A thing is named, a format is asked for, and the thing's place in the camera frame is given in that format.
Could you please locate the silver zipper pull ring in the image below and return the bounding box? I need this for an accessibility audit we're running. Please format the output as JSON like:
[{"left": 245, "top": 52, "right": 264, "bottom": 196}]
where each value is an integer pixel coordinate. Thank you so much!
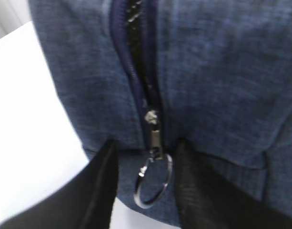
[{"left": 133, "top": 109, "right": 173, "bottom": 209}]

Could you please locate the navy blue lunch bag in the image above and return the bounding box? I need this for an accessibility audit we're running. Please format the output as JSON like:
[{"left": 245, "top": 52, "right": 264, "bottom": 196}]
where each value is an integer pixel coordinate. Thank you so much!
[{"left": 29, "top": 0, "right": 292, "bottom": 228}]

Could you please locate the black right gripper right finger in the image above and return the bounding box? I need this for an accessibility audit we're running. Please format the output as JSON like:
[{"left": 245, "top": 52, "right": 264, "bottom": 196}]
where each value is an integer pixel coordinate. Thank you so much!
[{"left": 175, "top": 139, "right": 292, "bottom": 229}]

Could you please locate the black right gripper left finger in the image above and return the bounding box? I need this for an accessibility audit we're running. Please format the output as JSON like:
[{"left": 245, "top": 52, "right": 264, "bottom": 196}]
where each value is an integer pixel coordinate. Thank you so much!
[{"left": 0, "top": 140, "right": 119, "bottom": 229}]

